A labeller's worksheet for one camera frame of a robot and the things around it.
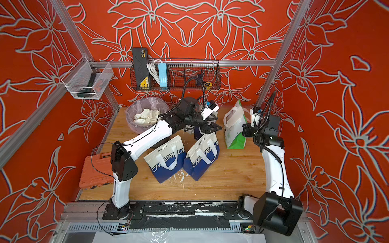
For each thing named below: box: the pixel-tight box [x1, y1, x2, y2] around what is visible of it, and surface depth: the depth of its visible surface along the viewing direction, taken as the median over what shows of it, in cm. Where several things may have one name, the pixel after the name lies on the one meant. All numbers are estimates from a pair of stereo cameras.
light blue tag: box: [158, 62, 168, 88], surface depth 92 cm
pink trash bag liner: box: [125, 96, 170, 135], surface depth 90 cm
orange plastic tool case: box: [79, 151, 114, 190], surface depth 81 cm
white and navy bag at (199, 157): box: [183, 131, 220, 182], surface depth 76 cm
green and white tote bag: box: [223, 99, 248, 150], surface depth 87 cm
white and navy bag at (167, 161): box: [143, 135, 186, 184], surface depth 74 cm
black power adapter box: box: [131, 47, 150, 88], surface depth 89 cm
